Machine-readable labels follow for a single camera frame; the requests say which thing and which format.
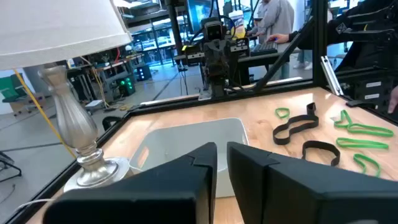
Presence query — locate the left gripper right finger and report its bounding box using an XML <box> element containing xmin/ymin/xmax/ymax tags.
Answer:
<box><xmin>226</xmin><ymin>141</ymin><xmax>398</xmax><ymax>224</ymax></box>

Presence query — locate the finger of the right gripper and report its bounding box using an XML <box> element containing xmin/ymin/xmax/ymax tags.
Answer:
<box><xmin>218</xmin><ymin>42</ymin><xmax>233</xmax><ymax>75</ymax></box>
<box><xmin>205</xmin><ymin>42</ymin><xmax>220</xmax><ymax>76</ymax></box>

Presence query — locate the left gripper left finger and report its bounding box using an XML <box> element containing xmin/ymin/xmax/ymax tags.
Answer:
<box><xmin>42</xmin><ymin>142</ymin><xmax>218</xmax><ymax>224</ymax></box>

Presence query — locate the small green rubber band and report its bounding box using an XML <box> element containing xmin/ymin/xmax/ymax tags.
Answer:
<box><xmin>275</xmin><ymin>107</ymin><xmax>290</xmax><ymax>119</ymax></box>

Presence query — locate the large black rubber band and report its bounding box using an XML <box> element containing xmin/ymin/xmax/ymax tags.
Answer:
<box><xmin>272</xmin><ymin>113</ymin><xmax>320</xmax><ymax>146</ymax></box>

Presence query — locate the white plastic bin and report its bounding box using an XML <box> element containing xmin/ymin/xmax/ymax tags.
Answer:
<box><xmin>128</xmin><ymin>117</ymin><xmax>249</xmax><ymax>198</ymax></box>

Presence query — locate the white wipes canister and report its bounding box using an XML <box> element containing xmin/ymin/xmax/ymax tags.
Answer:
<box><xmin>228</xmin><ymin>9</ymin><xmax>246</xmax><ymax>40</ymax></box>

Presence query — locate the black computer keyboard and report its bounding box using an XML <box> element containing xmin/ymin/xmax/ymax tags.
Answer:
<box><xmin>250</xmin><ymin>41</ymin><xmax>279</xmax><ymax>57</ymax></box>

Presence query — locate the person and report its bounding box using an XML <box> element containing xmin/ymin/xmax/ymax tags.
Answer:
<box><xmin>247</xmin><ymin>0</ymin><xmax>313</xmax><ymax>71</ymax></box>
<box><xmin>267</xmin><ymin>0</ymin><xmax>398</xmax><ymax>75</ymax></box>

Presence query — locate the black computer with green lights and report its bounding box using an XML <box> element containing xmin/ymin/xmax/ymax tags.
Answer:
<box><xmin>116</xmin><ymin>74</ymin><xmax>137</xmax><ymax>96</ymax></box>

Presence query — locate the black box with white labels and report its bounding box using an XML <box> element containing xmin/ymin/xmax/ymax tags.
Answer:
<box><xmin>337</xmin><ymin>70</ymin><xmax>392</xmax><ymax>110</ymax></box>

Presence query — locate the person's hand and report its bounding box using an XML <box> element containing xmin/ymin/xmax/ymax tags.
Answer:
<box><xmin>388</xmin><ymin>86</ymin><xmax>398</xmax><ymax>114</ymax></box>

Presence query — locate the white shade silver table lamp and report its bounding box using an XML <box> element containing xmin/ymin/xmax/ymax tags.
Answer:
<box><xmin>0</xmin><ymin>0</ymin><xmax>133</xmax><ymax>193</ymax></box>

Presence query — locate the green chair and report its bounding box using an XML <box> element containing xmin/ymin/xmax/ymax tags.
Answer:
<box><xmin>0</xmin><ymin>74</ymin><xmax>29</xmax><ymax>103</ymax></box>

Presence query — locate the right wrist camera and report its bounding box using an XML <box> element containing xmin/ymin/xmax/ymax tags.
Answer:
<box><xmin>203</xmin><ymin>20</ymin><xmax>225</xmax><ymax>43</ymax></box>

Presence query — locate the black aluminium table frame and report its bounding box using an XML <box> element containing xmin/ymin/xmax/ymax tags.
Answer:
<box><xmin>6</xmin><ymin>0</ymin><xmax>398</xmax><ymax>224</ymax></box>

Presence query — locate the silver metal bracket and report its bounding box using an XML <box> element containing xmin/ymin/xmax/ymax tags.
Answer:
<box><xmin>320</xmin><ymin>55</ymin><xmax>345</xmax><ymax>96</ymax></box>

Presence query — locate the white lamp cord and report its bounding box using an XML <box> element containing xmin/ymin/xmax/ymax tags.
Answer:
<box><xmin>14</xmin><ymin>197</ymin><xmax>58</xmax><ymax>215</ymax></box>

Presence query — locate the hanging yellow cable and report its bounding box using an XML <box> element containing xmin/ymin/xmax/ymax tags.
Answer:
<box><xmin>14</xmin><ymin>68</ymin><xmax>77</xmax><ymax>159</ymax></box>

